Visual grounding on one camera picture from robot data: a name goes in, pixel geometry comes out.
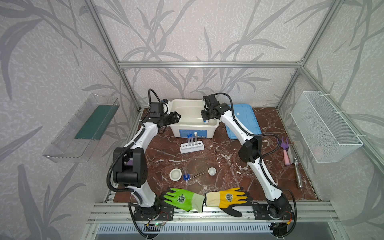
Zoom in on white plastic storage bin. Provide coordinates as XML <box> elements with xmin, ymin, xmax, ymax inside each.
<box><xmin>170</xmin><ymin>100</ymin><xmax>219</xmax><ymax>139</ymax></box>

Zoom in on white capped test tube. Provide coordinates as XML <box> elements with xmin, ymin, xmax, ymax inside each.
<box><xmin>194</xmin><ymin>132</ymin><xmax>198</xmax><ymax>145</ymax></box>

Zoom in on white shallow ceramic dish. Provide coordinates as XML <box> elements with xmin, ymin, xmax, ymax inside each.
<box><xmin>169</xmin><ymin>168</ymin><xmax>183</xmax><ymax>182</ymax></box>

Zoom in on blue handled metal tweezers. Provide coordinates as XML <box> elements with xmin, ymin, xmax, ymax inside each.
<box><xmin>183</xmin><ymin>171</ymin><xmax>206</xmax><ymax>181</ymax></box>

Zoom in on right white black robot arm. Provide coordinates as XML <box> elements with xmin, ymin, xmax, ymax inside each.
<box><xmin>201</xmin><ymin>93</ymin><xmax>291</xmax><ymax>219</ymax></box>

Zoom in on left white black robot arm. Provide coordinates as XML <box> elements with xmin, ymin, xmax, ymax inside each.
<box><xmin>106</xmin><ymin>89</ymin><xmax>181</xmax><ymax>208</ymax></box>

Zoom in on blue plastic bin lid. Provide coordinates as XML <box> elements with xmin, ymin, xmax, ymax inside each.
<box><xmin>234</xmin><ymin>104</ymin><xmax>262</xmax><ymax>135</ymax></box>

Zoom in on white test tube rack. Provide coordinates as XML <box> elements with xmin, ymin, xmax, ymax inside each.
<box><xmin>180</xmin><ymin>141</ymin><xmax>205</xmax><ymax>154</ymax></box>

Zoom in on small white crucible cup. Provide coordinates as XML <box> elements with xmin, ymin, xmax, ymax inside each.
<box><xmin>208</xmin><ymin>167</ymin><xmax>217</xmax><ymax>176</ymax></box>

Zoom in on yellow work glove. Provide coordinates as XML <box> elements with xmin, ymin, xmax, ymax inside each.
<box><xmin>206</xmin><ymin>187</ymin><xmax>253</xmax><ymax>218</ymax></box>

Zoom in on green work glove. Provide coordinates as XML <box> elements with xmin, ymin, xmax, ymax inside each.
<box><xmin>160</xmin><ymin>188</ymin><xmax>205</xmax><ymax>213</ymax></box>

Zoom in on silver metal trowel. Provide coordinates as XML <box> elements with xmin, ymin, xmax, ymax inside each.
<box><xmin>294</xmin><ymin>157</ymin><xmax>303</xmax><ymax>189</ymax></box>

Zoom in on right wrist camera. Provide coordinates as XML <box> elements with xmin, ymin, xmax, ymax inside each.
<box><xmin>203</xmin><ymin>96</ymin><xmax>210</xmax><ymax>110</ymax></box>

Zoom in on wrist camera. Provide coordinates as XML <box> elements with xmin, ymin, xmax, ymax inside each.
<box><xmin>161</xmin><ymin>100</ymin><xmax>170</xmax><ymax>115</ymax></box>
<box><xmin>203</xmin><ymin>96</ymin><xmax>210</xmax><ymax>110</ymax></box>

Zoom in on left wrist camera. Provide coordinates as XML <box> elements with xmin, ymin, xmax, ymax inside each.
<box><xmin>161</xmin><ymin>100</ymin><xmax>170</xmax><ymax>115</ymax></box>

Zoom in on clear acrylic wall shelf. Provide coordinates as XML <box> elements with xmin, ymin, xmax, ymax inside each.
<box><xmin>43</xmin><ymin>94</ymin><xmax>120</xmax><ymax>163</ymax></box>

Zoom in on purple rake pink handle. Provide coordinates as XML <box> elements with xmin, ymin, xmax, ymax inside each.
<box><xmin>281</xmin><ymin>136</ymin><xmax>291</xmax><ymax>166</ymax></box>

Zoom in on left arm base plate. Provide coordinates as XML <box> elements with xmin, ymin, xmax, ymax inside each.
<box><xmin>134</xmin><ymin>206</ymin><xmax>175</xmax><ymax>221</ymax></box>

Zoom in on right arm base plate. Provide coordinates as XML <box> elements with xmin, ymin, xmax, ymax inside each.
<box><xmin>252</xmin><ymin>202</ymin><xmax>295</xmax><ymax>222</ymax></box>

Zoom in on white wire mesh basket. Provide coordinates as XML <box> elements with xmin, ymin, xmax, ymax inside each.
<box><xmin>291</xmin><ymin>91</ymin><xmax>364</xmax><ymax>164</ymax></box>

